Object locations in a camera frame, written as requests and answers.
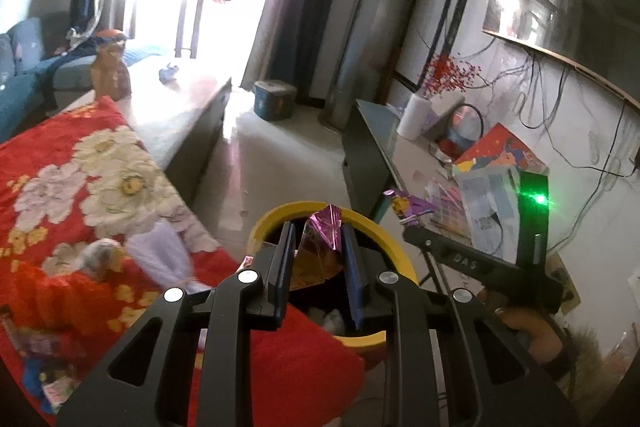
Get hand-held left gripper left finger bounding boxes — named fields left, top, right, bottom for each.
left=55, top=221, right=297, bottom=427

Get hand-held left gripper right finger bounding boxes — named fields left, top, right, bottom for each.
left=341, top=226, right=581, bottom=427

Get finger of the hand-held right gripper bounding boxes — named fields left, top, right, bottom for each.
left=401, top=224, right=443, bottom=259

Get purple snack wrapper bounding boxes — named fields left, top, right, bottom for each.
left=382, top=188, right=438, bottom=228

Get pink foil wrapper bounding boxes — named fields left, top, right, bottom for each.
left=290, top=203, right=347, bottom=293

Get yellow bin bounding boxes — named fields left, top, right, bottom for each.
left=245, top=202, right=418, bottom=370

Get red green candy packet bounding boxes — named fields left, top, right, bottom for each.
left=42, top=378, right=77, bottom=409

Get person's right hand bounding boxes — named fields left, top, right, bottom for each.
left=492, top=303, right=567, bottom=359

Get stack of coloured papers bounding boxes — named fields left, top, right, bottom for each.
left=424, top=181, right=472, bottom=239

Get crumpled white tissue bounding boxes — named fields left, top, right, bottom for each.
left=312, top=307, right=349, bottom=334

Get white printed paper sheet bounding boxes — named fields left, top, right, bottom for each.
left=456, top=167, right=524, bottom=259

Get black glass-top stand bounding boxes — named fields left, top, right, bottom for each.
left=341, top=99, right=551, bottom=290

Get red blue round container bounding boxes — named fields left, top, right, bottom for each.
left=434, top=103, right=487, bottom=158

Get white paper towel roll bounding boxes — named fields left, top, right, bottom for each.
left=397, top=93, right=434, bottom=142

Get clear plastic bag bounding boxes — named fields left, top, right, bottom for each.
left=127, top=222, right=198, bottom=288

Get blue tin box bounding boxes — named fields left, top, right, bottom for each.
left=252, top=79, right=299, bottom=124

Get red berry branches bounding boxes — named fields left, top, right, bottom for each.
left=417, top=53, right=484, bottom=101

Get light low coffee table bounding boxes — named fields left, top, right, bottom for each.
left=60, top=56, right=234, bottom=188

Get white yellow snack packet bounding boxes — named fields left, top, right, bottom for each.
left=75, top=238, right=128, bottom=283

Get standing air conditioner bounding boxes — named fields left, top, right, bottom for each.
left=320, top=0, right=432, bottom=131

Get dark purple curtain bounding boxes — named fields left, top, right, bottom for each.
left=240, top=0, right=352, bottom=106

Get red floral blanket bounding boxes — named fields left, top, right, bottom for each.
left=0, top=97, right=366, bottom=427

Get purple grey wrapper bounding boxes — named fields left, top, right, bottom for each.
left=15, top=329, right=67, bottom=359

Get pile of dark clothes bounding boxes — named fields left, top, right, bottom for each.
left=64, top=26, right=127, bottom=58

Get blue heart-patterned pillows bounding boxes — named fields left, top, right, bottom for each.
left=0, top=17, right=172, bottom=142

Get blue heart-print cushion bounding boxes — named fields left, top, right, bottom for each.
left=10, top=19, right=57, bottom=64
left=0, top=33, right=17, bottom=84

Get bundle of black cables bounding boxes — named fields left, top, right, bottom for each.
left=480, top=51, right=640, bottom=180

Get wall-mounted television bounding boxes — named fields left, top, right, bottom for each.
left=481, top=0, right=640, bottom=108

